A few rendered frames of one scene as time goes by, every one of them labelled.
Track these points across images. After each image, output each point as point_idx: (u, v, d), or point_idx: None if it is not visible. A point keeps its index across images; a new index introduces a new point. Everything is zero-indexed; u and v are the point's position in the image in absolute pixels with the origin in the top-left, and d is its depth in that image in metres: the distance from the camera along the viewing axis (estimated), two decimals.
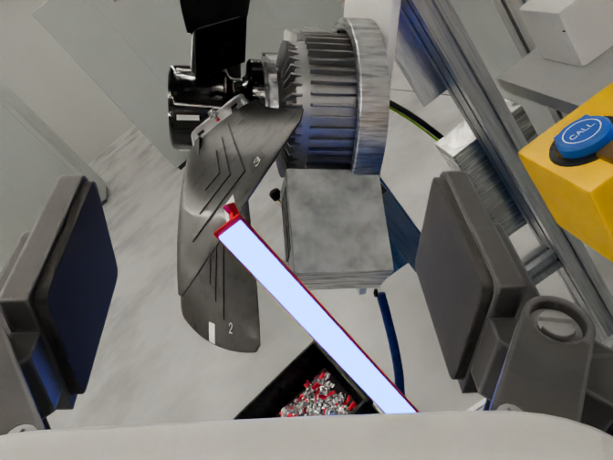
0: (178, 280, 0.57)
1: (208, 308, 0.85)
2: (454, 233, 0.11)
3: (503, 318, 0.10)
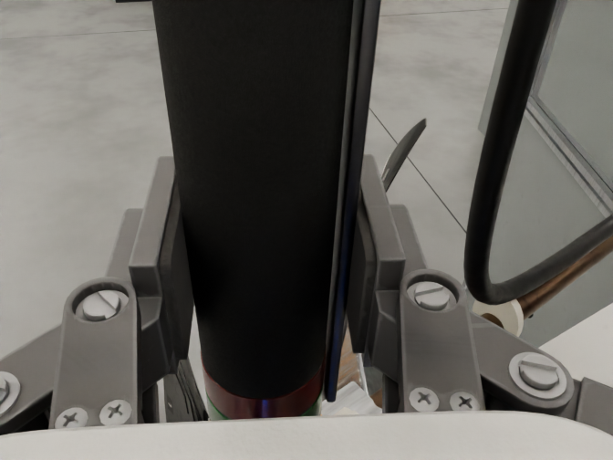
0: None
1: None
2: None
3: (388, 291, 0.11)
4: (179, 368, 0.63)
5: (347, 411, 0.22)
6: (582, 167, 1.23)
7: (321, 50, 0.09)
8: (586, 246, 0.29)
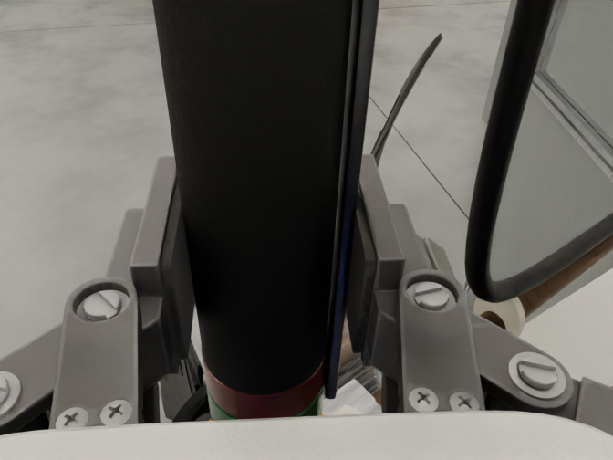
0: None
1: None
2: None
3: (387, 291, 0.11)
4: None
5: (348, 409, 0.22)
6: (594, 139, 1.19)
7: (321, 44, 0.09)
8: (587, 245, 0.29)
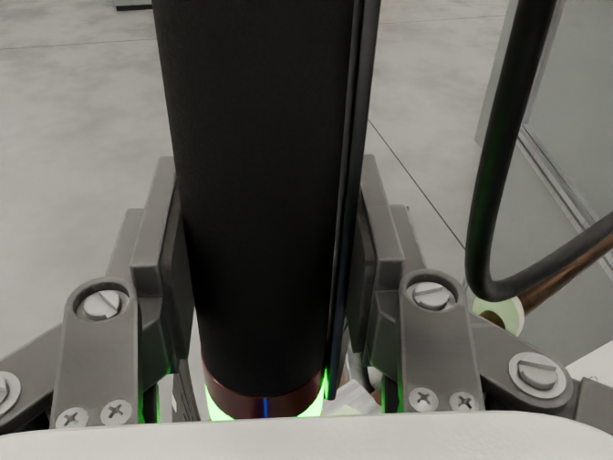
0: None
1: None
2: None
3: (387, 291, 0.11)
4: (187, 412, 0.69)
5: (347, 409, 0.22)
6: (567, 198, 1.29)
7: (323, 45, 0.08)
8: (587, 244, 0.29)
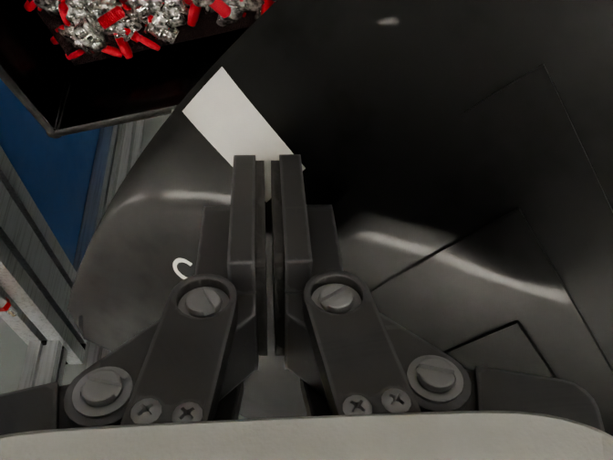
0: None
1: None
2: (272, 213, 0.12)
3: (298, 293, 0.11)
4: None
5: None
6: None
7: None
8: None
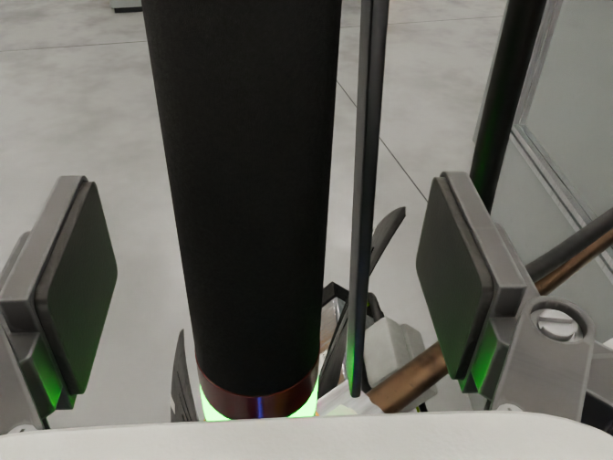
0: None
1: (177, 412, 0.76)
2: (454, 233, 0.11)
3: (503, 318, 0.10)
4: (343, 314, 0.54)
5: (342, 409, 0.22)
6: (566, 198, 1.29)
7: (310, 47, 0.09)
8: (581, 244, 0.29)
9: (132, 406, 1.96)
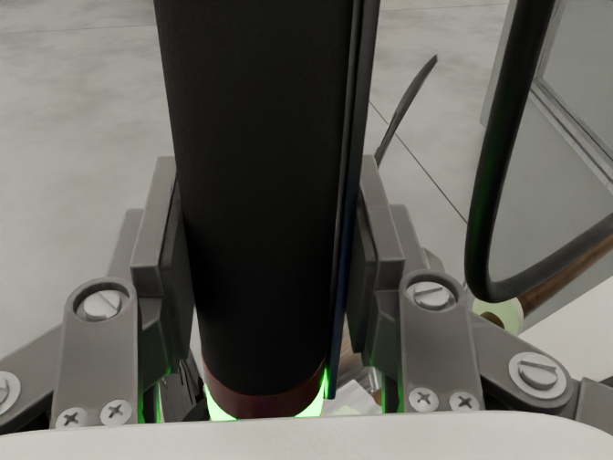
0: None
1: None
2: None
3: (388, 291, 0.11)
4: None
5: (347, 410, 0.22)
6: (589, 146, 1.20)
7: (322, 44, 0.09)
8: (586, 245, 0.29)
9: None
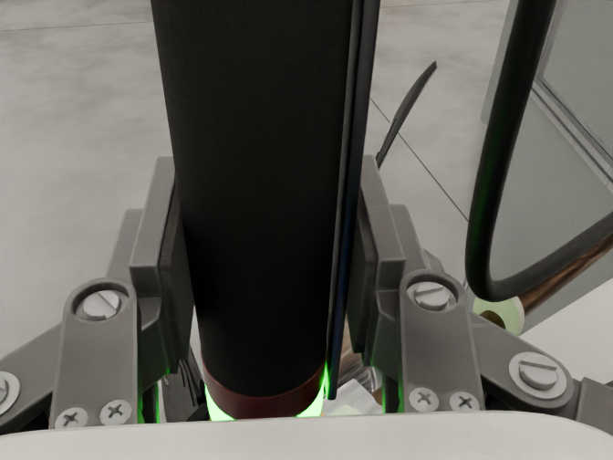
0: None
1: None
2: None
3: (388, 291, 0.11)
4: None
5: (347, 408, 0.22)
6: (590, 145, 1.20)
7: (321, 46, 0.08)
8: (587, 244, 0.29)
9: None
